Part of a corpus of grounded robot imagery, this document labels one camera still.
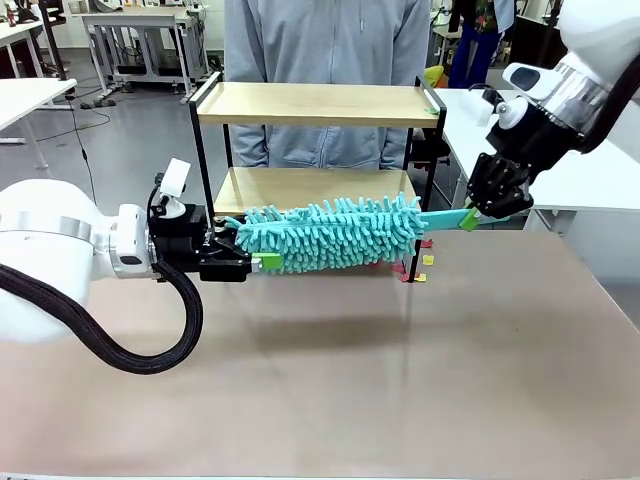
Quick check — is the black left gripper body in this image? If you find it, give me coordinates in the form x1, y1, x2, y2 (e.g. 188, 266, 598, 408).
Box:
149, 202, 251, 274

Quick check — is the person in grey hoodie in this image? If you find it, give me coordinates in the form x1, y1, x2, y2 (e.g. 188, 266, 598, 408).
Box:
223, 0, 432, 170

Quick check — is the small white side table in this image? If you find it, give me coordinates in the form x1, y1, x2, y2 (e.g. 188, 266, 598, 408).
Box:
0, 77, 79, 169

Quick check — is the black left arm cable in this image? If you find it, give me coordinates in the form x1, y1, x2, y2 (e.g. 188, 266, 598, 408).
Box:
0, 262, 205, 374

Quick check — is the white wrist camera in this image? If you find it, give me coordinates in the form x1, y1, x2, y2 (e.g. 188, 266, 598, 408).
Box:
149, 158, 192, 220
469, 85, 527, 132

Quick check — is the teal chenille duster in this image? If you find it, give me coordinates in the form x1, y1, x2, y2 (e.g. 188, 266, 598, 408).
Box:
234, 192, 511, 276

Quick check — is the person in blue trousers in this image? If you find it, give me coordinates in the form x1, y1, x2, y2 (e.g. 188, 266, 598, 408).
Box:
447, 0, 516, 90

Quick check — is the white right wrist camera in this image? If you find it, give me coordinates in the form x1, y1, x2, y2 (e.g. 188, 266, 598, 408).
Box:
469, 85, 527, 132

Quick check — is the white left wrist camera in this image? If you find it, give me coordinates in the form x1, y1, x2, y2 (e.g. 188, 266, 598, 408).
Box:
149, 158, 192, 220

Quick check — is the two-tier wood metal shelf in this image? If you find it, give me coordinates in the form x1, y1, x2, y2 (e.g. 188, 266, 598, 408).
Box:
188, 70, 448, 284

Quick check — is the large white curved table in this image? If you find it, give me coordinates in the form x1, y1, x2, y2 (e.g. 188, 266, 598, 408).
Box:
432, 87, 640, 236

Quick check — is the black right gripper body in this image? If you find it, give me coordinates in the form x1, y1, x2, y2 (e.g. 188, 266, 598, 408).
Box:
487, 107, 585, 186

